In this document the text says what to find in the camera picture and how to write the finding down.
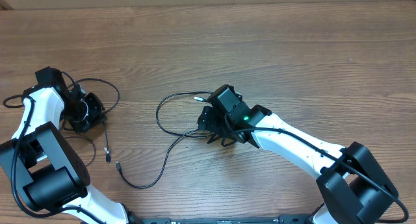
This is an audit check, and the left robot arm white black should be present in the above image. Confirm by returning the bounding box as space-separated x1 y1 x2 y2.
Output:
1 67 140 223

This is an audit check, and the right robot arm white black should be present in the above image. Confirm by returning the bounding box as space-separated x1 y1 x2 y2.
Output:
198 84 398 223

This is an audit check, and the black tagged USB-C cable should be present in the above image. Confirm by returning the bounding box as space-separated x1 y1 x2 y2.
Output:
155 91 215 139

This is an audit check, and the black USB cable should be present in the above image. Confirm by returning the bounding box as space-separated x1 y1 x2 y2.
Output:
115 128 215 190

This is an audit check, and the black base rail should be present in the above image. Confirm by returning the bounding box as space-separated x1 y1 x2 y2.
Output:
139 214 313 224

